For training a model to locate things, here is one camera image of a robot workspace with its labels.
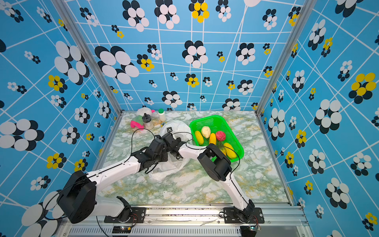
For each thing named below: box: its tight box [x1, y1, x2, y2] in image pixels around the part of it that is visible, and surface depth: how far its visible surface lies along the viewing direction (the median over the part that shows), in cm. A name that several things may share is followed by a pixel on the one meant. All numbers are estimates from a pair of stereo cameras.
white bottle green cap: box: [157, 108, 167, 122], surface depth 111 cm
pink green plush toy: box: [130, 114, 145, 131], surface depth 109 cm
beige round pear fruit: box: [201, 125, 211, 139], surface depth 104 cm
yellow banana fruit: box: [194, 130, 204, 146], surface depth 101 cm
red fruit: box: [215, 130, 227, 142], surface depth 101 cm
